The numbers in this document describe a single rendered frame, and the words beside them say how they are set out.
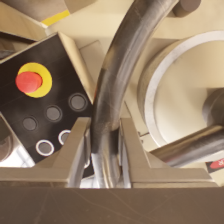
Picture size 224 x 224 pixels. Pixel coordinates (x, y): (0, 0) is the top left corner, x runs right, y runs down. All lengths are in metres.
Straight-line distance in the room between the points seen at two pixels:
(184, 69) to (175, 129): 0.09
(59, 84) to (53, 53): 0.05
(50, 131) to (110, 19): 0.24
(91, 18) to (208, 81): 0.24
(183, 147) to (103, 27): 0.27
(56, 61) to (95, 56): 0.11
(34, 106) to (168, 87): 0.21
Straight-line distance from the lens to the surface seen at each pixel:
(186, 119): 0.27
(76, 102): 0.26
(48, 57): 0.26
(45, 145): 0.30
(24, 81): 0.25
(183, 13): 0.36
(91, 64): 0.35
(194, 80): 0.26
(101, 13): 0.37
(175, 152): 0.17
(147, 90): 0.27
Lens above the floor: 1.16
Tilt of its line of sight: 16 degrees up
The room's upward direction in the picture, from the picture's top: 155 degrees clockwise
